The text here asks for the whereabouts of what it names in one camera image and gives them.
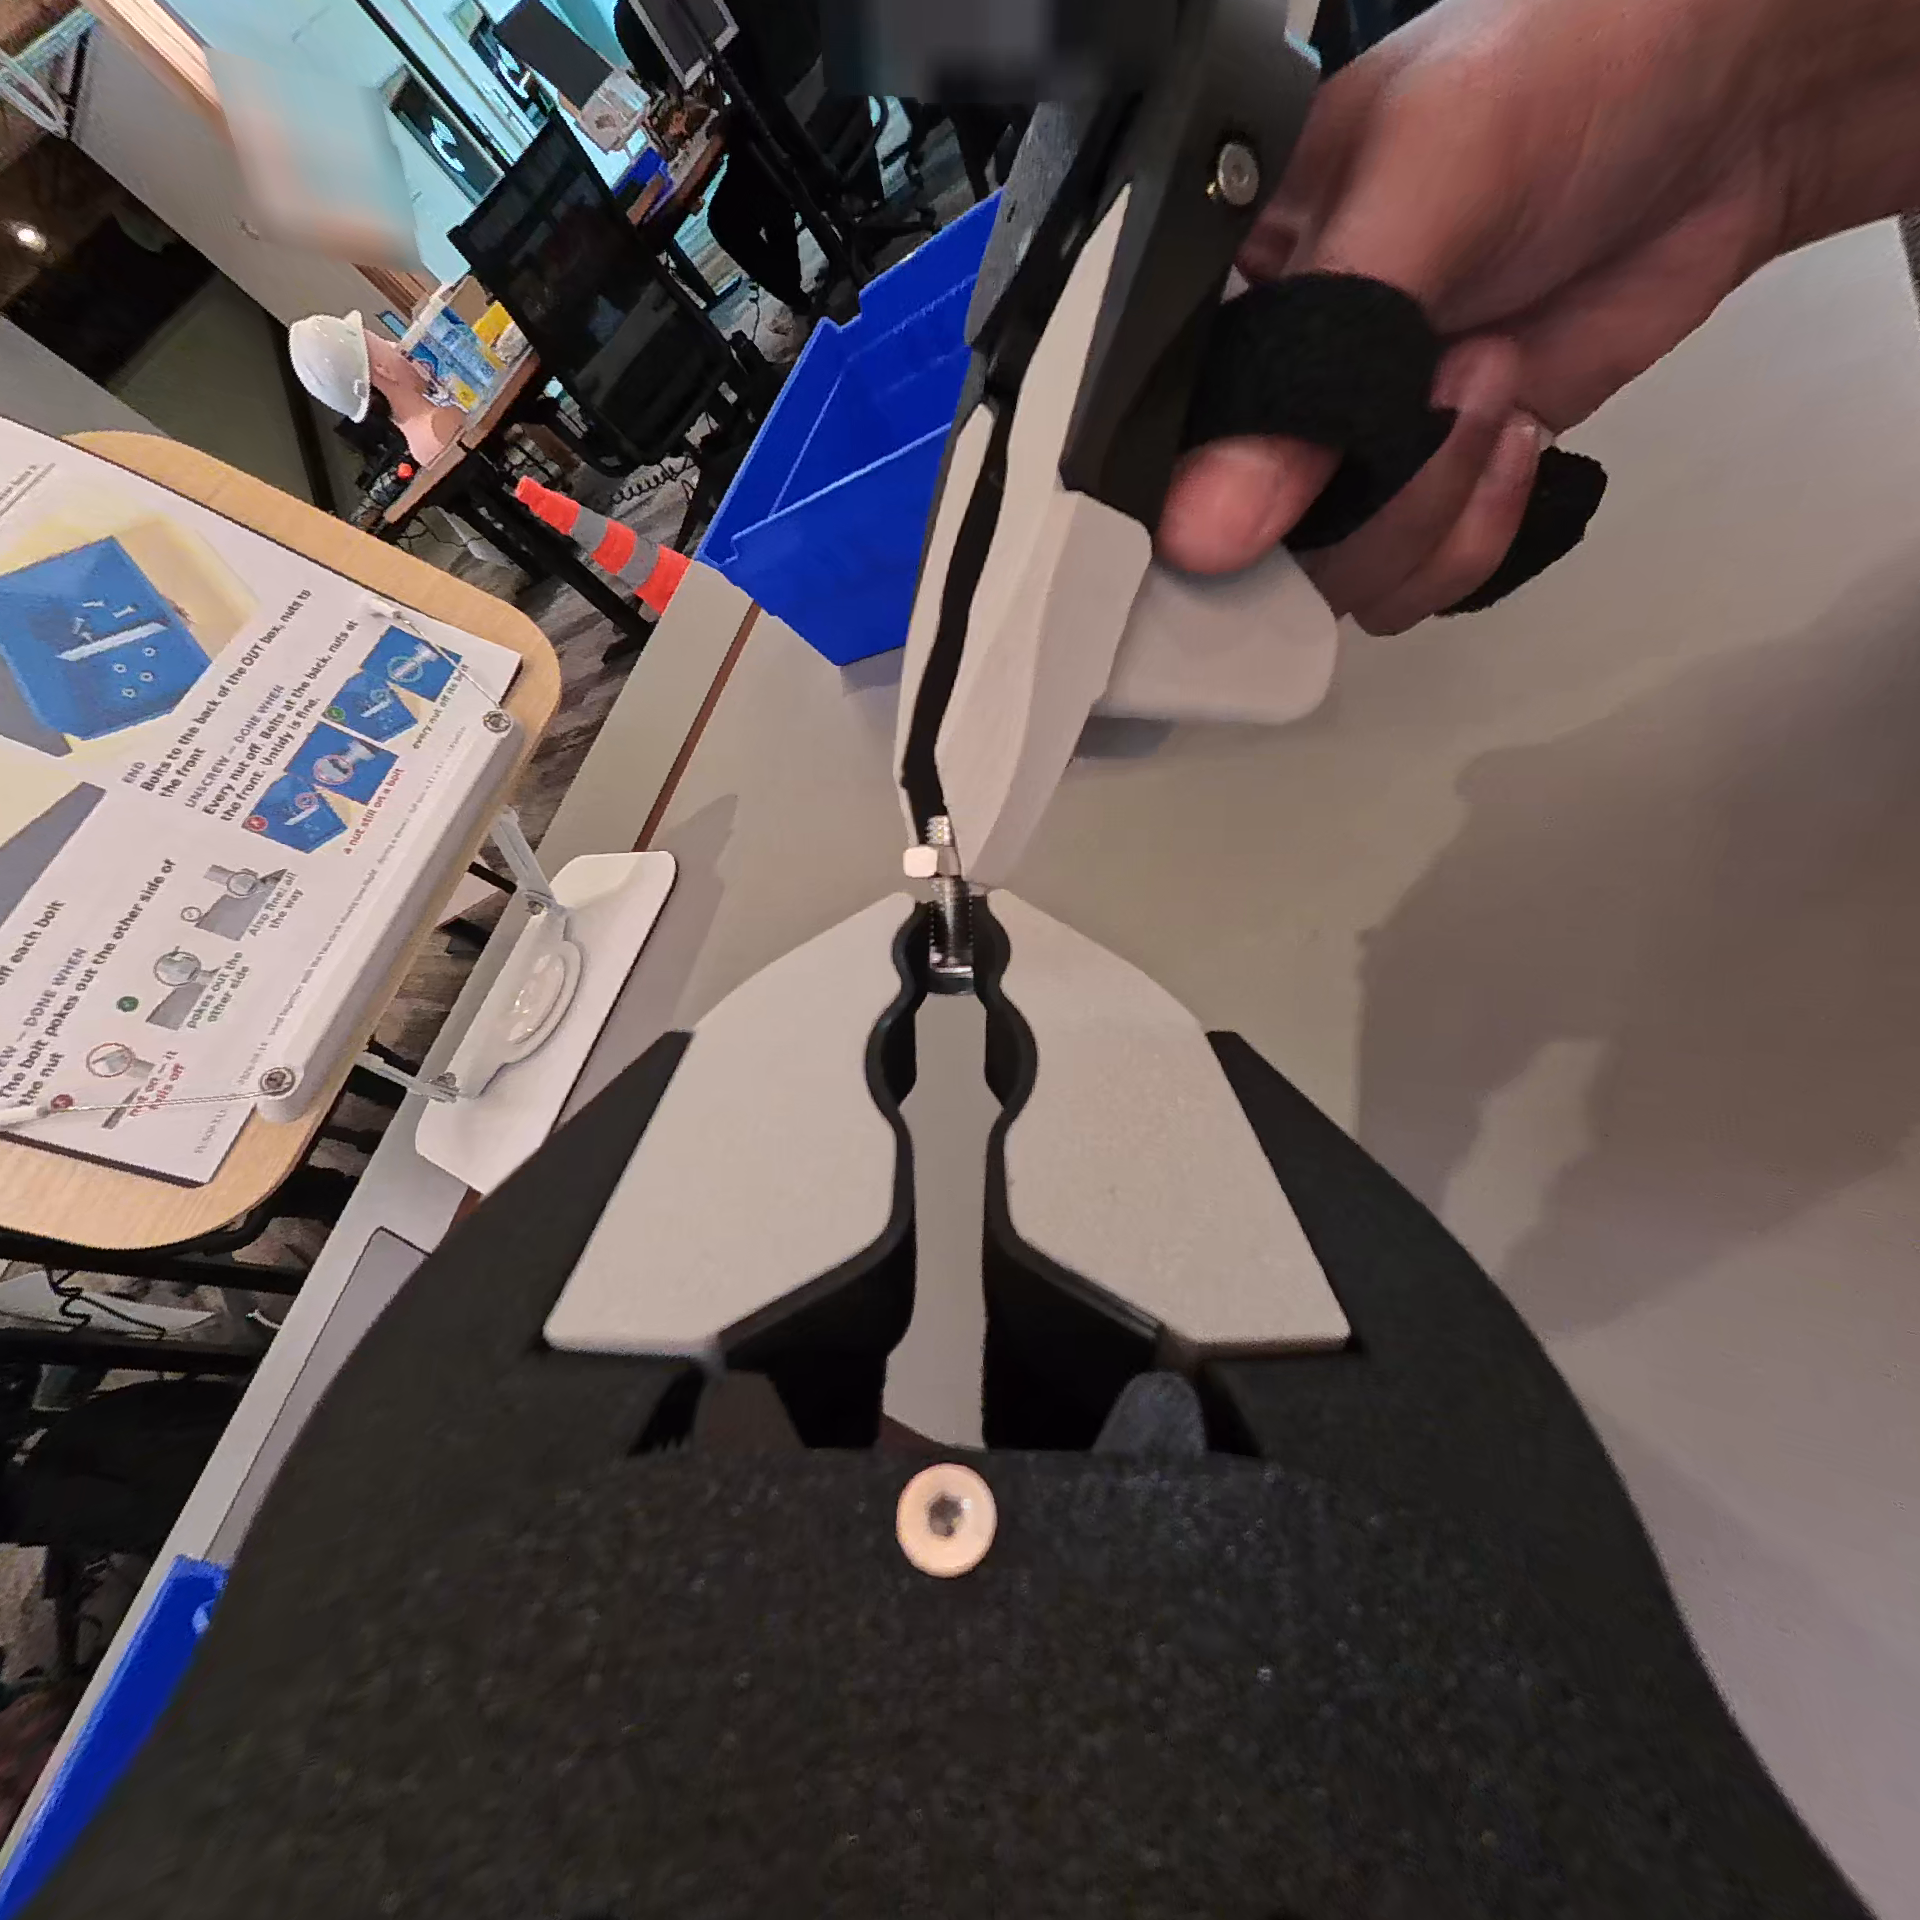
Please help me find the silver bolt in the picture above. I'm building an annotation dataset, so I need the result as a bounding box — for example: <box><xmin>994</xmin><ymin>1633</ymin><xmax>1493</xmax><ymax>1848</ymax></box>
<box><xmin>913</xmin><ymin>810</ymin><xmax>972</xmax><ymax>985</ymax></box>

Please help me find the person's right hand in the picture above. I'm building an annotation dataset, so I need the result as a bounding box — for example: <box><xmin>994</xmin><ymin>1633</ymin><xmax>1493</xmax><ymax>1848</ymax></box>
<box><xmin>1156</xmin><ymin>0</ymin><xmax>1920</xmax><ymax>638</ymax></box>

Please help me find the black office chair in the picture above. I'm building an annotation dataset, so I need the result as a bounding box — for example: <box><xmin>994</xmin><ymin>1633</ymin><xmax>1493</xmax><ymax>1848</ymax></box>
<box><xmin>572</xmin><ymin>265</ymin><xmax>758</xmax><ymax>456</ymax></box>

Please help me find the dark flat tablet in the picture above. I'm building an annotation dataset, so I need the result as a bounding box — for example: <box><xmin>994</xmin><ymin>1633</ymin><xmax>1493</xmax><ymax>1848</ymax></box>
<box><xmin>180</xmin><ymin>1199</ymin><xmax>452</xmax><ymax>1682</ymax></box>

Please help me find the black monitor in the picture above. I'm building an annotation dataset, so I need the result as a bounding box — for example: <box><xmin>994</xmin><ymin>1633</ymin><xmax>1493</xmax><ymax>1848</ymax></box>
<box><xmin>451</xmin><ymin>113</ymin><xmax>656</xmax><ymax>338</ymax></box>

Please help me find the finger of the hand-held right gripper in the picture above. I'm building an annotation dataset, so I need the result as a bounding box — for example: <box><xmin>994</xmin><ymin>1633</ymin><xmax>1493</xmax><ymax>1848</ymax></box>
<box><xmin>931</xmin><ymin>188</ymin><xmax>1156</xmax><ymax>893</ymax></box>
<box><xmin>896</xmin><ymin>400</ymin><xmax>1009</xmax><ymax>826</ymax></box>

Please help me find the white instruction board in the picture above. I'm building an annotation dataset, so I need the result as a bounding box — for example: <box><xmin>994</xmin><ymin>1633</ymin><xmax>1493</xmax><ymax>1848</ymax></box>
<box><xmin>0</xmin><ymin>415</ymin><xmax>530</xmax><ymax>1176</ymax></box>

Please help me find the white hard hat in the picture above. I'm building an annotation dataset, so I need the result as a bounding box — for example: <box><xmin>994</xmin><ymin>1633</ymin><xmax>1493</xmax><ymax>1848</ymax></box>
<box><xmin>283</xmin><ymin>310</ymin><xmax>385</xmax><ymax>426</ymax></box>

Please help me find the instruction sheet on stand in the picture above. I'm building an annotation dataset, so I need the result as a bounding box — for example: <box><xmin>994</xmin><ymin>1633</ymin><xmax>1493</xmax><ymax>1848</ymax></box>
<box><xmin>0</xmin><ymin>430</ymin><xmax>566</xmax><ymax>1256</ymax></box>

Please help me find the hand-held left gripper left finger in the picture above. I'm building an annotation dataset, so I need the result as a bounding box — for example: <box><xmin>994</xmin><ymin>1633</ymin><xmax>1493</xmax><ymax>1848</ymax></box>
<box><xmin>544</xmin><ymin>892</ymin><xmax>933</xmax><ymax>1434</ymax></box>

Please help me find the blue divided storage bin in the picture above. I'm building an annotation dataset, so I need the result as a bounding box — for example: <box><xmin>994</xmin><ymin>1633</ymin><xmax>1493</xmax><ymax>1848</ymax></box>
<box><xmin>0</xmin><ymin>1554</ymin><xmax>230</xmax><ymax>1920</ymax></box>

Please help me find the orange striped traffic cone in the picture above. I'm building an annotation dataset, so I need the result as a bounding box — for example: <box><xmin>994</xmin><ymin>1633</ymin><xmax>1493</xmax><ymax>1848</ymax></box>
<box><xmin>506</xmin><ymin>470</ymin><xmax>698</xmax><ymax>624</ymax></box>

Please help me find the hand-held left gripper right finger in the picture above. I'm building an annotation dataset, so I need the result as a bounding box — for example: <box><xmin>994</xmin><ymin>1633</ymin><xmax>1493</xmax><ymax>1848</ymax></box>
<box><xmin>961</xmin><ymin>888</ymin><xmax>1355</xmax><ymax>1425</ymax></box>

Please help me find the white document stand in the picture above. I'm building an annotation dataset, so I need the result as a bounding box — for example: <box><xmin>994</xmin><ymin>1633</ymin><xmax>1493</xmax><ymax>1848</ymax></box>
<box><xmin>362</xmin><ymin>720</ymin><xmax>682</xmax><ymax>1193</ymax></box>

